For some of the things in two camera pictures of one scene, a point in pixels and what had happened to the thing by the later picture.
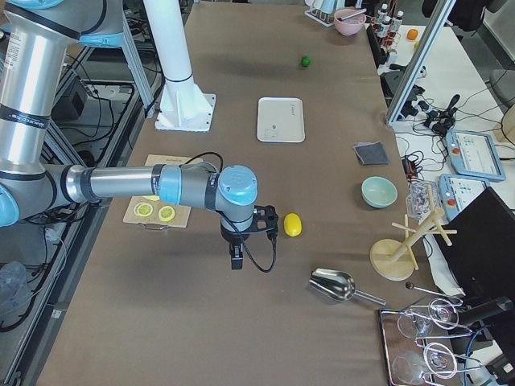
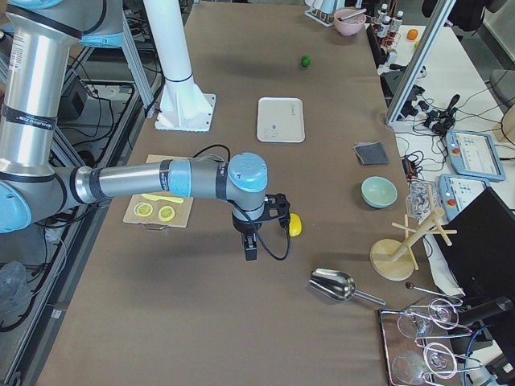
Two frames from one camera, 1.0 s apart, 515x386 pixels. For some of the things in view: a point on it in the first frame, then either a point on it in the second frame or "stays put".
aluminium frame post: (420, 59) stays put
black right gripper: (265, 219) -> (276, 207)
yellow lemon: (293, 224) stays put
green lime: (306, 61) stays put
